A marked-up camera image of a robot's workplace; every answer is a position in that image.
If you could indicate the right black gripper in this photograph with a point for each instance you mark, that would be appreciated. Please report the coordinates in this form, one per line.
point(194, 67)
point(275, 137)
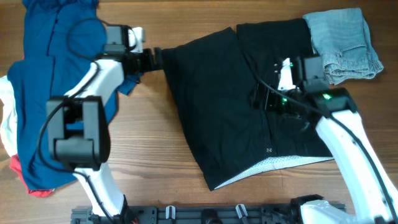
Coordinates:
point(267, 98)

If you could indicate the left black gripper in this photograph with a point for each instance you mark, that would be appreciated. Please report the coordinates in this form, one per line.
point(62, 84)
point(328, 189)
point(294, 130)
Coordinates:
point(157, 59)

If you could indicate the black shorts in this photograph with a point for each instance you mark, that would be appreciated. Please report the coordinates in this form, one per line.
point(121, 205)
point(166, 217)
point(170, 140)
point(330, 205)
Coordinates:
point(219, 84)

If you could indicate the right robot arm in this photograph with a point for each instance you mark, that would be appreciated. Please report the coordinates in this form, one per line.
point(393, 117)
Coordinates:
point(303, 90)

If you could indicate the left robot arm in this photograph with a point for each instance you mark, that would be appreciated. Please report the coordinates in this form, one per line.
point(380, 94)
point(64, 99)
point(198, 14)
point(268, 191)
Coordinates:
point(77, 128)

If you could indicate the folded light blue jeans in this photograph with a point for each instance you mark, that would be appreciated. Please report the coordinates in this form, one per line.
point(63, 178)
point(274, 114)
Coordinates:
point(342, 38)

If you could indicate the blue garment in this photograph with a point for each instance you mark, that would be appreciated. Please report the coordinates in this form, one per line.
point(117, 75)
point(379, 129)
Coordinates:
point(60, 38)

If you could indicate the white garment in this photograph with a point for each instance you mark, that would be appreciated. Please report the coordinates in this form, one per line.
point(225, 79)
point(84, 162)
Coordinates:
point(9, 117)

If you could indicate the red garment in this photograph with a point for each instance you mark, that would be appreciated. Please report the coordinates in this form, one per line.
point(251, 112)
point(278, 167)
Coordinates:
point(15, 166)

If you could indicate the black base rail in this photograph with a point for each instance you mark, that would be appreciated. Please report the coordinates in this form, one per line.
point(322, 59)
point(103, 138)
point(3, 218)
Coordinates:
point(266, 214)

